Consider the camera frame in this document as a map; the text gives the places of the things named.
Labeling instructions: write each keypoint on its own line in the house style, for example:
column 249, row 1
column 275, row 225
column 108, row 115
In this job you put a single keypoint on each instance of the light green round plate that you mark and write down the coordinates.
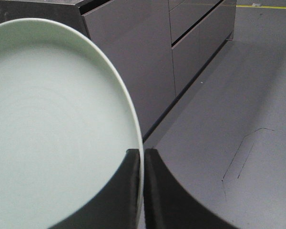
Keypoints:
column 66, row 122

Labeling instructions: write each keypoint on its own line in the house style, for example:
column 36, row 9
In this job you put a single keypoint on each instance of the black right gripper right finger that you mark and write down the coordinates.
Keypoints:
column 167, row 205

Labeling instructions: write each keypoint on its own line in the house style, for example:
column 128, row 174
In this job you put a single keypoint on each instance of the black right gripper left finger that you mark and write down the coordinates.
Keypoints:
column 116, row 205

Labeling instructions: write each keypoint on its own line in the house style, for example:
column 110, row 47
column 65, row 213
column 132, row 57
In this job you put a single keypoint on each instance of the grey kitchen cabinet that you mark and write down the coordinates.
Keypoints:
column 157, row 46

